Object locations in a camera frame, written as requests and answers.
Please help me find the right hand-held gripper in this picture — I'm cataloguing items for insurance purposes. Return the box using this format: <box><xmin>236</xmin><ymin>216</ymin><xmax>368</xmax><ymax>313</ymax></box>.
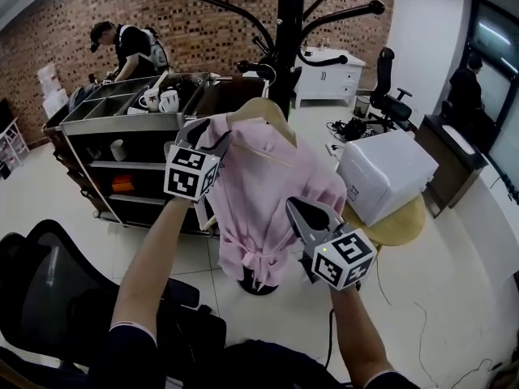
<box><xmin>285</xmin><ymin>197</ymin><xmax>376</xmax><ymax>292</ymax></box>

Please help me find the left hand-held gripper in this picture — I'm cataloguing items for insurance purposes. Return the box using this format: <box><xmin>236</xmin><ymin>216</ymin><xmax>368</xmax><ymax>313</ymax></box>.
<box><xmin>164</xmin><ymin>118</ymin><xmax>234</xmax><ymax>204</ymax></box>

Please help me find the pink robe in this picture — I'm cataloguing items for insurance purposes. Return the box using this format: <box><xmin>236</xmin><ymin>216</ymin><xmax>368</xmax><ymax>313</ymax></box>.
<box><xmin>193</xmin><ymin>113</ymin><xmax>349</xmax><ymax>292</ymax></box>

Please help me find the wooden clothes hanger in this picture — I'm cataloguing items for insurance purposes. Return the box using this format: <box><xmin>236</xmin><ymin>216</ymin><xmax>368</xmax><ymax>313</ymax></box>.
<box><xmin>225</xmin><ymin>95</ymin><xmax>300</xmax><ymax>169</ymax></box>

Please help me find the person's right forearm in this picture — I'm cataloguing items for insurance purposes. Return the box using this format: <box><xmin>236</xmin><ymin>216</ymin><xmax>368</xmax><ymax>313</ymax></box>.
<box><xmin>328</xmin><ymin>284</ymin><xmax>397</xmax><ymax>385</ymax></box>

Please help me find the person's left forearm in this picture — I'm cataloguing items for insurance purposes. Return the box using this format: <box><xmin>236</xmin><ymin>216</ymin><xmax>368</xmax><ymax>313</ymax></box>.
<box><xmin>109</xmin><ymin>198</ymin><xmax>192</xmax><ymax>342</ymax></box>

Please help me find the grey service cart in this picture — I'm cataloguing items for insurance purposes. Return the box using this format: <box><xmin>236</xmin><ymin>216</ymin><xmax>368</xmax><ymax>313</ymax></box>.
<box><xmin>42</xmin><ymin>75</ymin><xmax>271</xmax><ymax>218</ymax></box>

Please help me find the white printed mug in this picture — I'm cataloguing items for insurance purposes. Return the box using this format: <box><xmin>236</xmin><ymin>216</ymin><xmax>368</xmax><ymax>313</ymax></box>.
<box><xmin>158</xmin><ymin>89</ymin><xmax>180</xmax><ymax>113</ymax></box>
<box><xmin>138</xmin><ymin>88</ymin><xmax>160</xmax><ymax>112</ymax></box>

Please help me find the round wooden table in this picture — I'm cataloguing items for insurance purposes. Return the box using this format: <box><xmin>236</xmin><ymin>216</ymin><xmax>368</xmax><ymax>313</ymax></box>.
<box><xmin>339</xmin><ymin>194</ymin><xmax>427</xmax><ymax>255</ymax></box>

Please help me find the large white box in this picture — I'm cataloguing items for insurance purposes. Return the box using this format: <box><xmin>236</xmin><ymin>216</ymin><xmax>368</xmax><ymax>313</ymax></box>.
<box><xmin>336</xmin><ymin>129</ymin><xmax>440</xmax><ymax>227</ymax></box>

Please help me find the orange box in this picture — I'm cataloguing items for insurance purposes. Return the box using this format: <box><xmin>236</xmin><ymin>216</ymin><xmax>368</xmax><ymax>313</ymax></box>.
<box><xmin>111</xmin><ymin>174</ymin><xmax>137</xmax><ymax>194</ymax></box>

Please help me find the black mesh trash bin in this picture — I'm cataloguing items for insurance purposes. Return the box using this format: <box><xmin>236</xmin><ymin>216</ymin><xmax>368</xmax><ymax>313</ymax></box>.
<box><xmin>353</xmin><ymin>94</ymin><xmax>371</xmax><ymax>118</ymax></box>

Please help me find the white cabinet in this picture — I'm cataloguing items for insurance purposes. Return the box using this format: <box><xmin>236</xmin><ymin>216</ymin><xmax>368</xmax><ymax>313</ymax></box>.
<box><xmin>294</xmin><ymin>48</ymin><xmax>367</xmax><ymax>109</ymax></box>

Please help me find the black coat rack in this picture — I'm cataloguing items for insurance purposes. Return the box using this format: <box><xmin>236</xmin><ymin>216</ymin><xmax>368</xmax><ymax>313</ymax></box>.
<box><xmin>188</xmin><ymin>0</ymin><xmax>386</xmax><ymax>296</ymax></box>

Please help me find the dark low cabinet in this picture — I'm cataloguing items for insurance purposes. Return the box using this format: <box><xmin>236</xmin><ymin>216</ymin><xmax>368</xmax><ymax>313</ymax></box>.
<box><xmin>413</xmin><ymin>113</ymin><xmax>490</xmax><ymax>219</ymax></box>

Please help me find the person's dark clothing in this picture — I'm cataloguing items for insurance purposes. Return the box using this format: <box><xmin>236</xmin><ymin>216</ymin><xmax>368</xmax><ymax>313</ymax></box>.
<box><xmin>92</xmin><ymin>321</ymin><xmax>425</xmax><ymax>389</ymax></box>

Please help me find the black swivel chair with armrests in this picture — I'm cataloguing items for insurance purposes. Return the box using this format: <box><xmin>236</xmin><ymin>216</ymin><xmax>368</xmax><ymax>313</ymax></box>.
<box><xmin>367</xmin><ymin>46</ymin><xmax>415</xmax><ymax>132</ymax></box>

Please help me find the white water dispenser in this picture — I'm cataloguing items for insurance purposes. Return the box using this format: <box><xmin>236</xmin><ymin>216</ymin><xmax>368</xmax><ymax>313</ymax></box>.
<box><xmin>36</xmin><ymin>62</ymin><xmax>71</xmax><ymax>118</ymax></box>

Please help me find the white tray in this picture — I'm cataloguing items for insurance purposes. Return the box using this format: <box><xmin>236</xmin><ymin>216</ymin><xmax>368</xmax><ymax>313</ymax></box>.
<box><xmin>440</xmin><ymin>124</ymin><xmax>476</xmax><ymax>156</ymax></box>

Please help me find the small white desk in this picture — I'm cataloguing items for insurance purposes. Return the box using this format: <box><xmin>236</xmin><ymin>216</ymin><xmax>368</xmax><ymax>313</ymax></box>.
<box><xmin>0</xmin><ymin>115</ymin><xmax>32</xmax><ymax>181</ymax></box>

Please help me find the black monitor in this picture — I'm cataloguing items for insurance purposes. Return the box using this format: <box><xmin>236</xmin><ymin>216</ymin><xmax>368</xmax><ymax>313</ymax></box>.
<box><xmin>0</xmin><ymin>97</ymin><xmax>13</xmax><ymax>131</ymax></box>

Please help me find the black mesh office chair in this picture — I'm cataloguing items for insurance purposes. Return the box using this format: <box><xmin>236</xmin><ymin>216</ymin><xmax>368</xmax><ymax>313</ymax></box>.
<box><xmin>0</xmin><ymin>219</ymin><xmax>228</xmax><ymax>384</ymax></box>

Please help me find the pile of black cables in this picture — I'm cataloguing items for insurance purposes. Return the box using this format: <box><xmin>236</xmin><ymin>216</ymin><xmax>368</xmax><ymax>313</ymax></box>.
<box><xmin>326</xmin><ymin>117</ymin><xmax>376</xmax><ymax>143</ymax></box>

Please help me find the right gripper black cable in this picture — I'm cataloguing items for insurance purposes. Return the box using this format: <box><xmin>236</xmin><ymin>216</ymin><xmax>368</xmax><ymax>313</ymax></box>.
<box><xmin>324</xmin><ymin>309</ymin><xmax>336</xmax><ymax>369</ymax></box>

